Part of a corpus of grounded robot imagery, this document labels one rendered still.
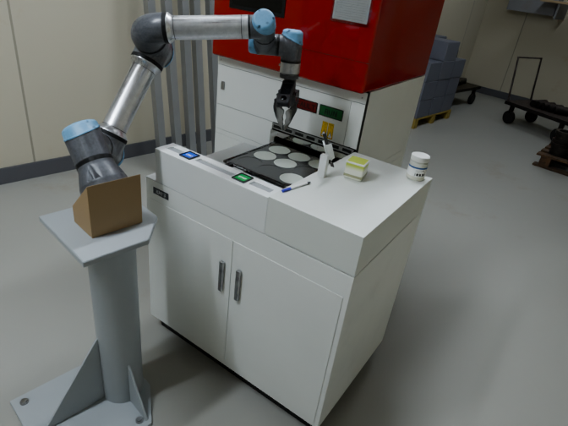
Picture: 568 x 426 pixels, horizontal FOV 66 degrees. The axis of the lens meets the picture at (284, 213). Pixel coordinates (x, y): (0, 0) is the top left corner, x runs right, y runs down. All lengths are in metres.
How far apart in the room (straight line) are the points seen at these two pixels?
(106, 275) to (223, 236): 0.42
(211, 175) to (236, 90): 0.77
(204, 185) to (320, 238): 0.50
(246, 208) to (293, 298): 0.36
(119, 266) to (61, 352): 0.82
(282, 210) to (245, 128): 0.92
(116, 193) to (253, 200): 0.43
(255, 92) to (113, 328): 1.22
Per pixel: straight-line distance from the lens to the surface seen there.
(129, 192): 1.48
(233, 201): 1.56
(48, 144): 3.86
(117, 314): 1.70
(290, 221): 1.43
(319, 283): 1.47
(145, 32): 1.60
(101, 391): 2.05
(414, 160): 1.76
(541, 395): 2.58
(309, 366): 1.70
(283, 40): 1.67
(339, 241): 1.35
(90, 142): 1.50
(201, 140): 3.99
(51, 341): 2.38
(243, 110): 2.26
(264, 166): 1.83
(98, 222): 1.48
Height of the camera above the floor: 1.62
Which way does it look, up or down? 29 degrees down
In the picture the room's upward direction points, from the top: 8 degrees clockwise
